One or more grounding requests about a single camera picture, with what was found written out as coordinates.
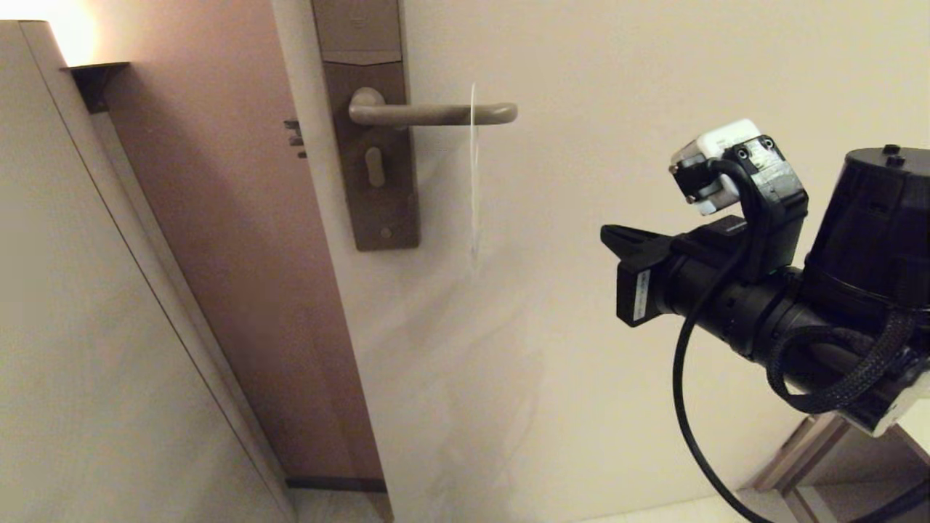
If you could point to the brown metal lock plate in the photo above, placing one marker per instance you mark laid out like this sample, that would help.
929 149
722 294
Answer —
378 211

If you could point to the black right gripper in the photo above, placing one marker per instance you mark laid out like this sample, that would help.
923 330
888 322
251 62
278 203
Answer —
668 280

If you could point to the brown door jamb panel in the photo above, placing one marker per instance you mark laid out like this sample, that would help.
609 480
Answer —
240 254

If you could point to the beige keyhole cover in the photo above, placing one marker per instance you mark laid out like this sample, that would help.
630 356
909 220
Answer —
375 167

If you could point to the white and blue door hanger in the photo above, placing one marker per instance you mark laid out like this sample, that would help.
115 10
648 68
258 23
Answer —
474 174

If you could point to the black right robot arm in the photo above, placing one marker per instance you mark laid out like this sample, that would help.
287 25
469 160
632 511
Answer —
872 240

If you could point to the white door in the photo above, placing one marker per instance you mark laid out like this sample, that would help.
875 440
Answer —
508 363

